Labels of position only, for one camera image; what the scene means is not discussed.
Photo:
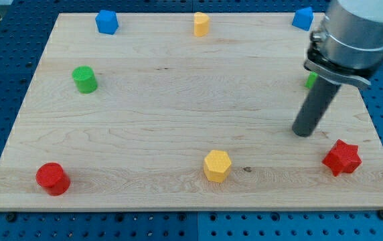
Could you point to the green cylinder block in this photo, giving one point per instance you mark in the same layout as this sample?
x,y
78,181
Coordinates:
x,y
84,79

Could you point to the yellow half-round block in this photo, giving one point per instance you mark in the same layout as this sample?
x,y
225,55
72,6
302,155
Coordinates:
x,y
201,24

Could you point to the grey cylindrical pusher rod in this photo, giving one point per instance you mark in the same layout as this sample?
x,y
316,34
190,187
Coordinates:
x,y
316,103

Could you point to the yellow hexagon block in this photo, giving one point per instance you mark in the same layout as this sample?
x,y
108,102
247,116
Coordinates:
x,y
217,166

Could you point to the red star block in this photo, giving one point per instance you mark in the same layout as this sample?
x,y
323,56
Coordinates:
x,y
342,158

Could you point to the blue pentagon block left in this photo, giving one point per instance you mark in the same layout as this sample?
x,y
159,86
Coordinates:
x,y
107,22

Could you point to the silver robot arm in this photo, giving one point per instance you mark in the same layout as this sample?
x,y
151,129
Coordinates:
x,y
347,47

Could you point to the red cylinder block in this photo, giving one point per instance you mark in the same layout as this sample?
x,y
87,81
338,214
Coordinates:
x,y
52,178

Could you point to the light wooden board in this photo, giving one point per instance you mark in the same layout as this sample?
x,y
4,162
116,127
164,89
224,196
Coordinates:
x,y
165,99

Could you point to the green block behind rod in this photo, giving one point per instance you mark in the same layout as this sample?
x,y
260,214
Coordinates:
x,y
311,80

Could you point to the blue block right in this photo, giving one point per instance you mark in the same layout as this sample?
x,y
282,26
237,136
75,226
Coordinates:
x,y
303,18

